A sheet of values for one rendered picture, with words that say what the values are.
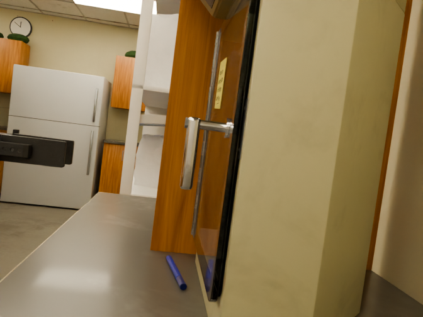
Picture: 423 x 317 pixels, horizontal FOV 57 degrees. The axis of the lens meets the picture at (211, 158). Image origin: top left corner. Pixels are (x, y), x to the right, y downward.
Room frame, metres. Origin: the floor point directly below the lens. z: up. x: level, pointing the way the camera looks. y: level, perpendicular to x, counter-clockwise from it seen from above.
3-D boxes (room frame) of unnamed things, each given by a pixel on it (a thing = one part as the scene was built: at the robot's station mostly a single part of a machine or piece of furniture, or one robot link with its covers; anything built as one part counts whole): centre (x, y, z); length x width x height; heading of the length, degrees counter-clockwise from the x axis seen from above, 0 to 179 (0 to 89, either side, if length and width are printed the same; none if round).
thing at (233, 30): (0.59, -0.01, 1.19); 0.30 x 0.01 x 0.40; 7
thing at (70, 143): (0.48, 0.21, 1.15); 0.07 x 0.01 x 0.03; 97
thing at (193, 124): (0.48, 0.01, 1.17); 0.05 x 0.03 x 0.10; 97
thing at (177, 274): (0.67, 0.04, 0.95); 0.14 x 0.01 x 0.01; 16
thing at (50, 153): (0.44, 0.20, 1.14); 0.07 x 0.01 x 0.03; 97
